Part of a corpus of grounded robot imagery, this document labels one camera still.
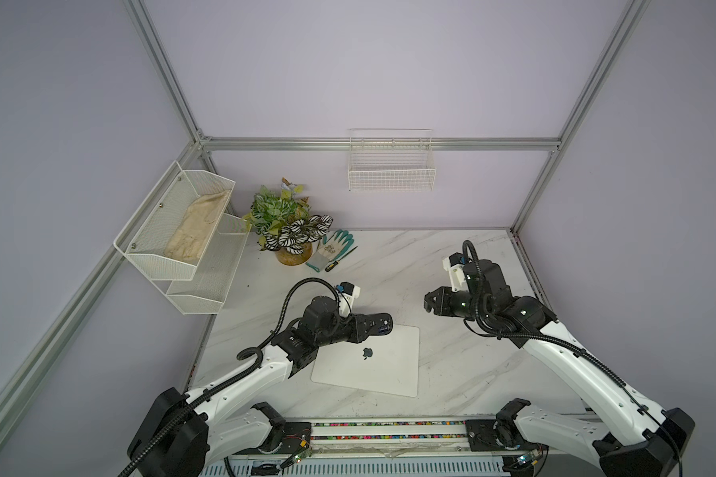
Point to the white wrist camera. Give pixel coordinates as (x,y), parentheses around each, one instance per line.
(453,265)
(347,294)

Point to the lower white mesh shelf bin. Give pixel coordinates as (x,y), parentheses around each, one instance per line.
(206,293)

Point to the upper white mesh shelf bin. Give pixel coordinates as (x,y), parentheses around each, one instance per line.
(144,238)

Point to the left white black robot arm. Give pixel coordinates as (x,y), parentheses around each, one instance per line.
(182,433)

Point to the white mesh shelf bin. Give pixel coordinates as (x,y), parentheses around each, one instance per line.
(206,293)
(144,238)

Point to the beige cloth in bin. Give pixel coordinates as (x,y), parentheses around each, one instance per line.
(196,228)

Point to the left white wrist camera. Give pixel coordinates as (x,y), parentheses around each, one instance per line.
(347,294)

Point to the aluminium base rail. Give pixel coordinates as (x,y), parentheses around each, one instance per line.
(438,446)

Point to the teal white work glove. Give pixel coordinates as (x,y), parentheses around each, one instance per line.
(330,249)

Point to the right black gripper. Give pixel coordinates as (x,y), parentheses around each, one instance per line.
(442,307)

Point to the black wireless mouse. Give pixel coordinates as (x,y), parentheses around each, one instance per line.
(379,324)

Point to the small black yellow screwdriver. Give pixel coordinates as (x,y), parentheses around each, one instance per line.
(333,265)

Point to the white wire wall basket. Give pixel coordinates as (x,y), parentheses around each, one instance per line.
(391,160)

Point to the white laptop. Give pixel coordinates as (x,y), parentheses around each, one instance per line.
(386,364)

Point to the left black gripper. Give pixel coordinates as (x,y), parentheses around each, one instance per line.
(357,329)

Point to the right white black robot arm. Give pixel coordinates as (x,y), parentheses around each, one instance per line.
(634,436)

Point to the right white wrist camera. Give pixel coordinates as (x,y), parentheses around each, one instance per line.
(453,265)

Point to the potted green striped plant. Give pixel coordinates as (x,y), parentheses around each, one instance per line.
(284,223)

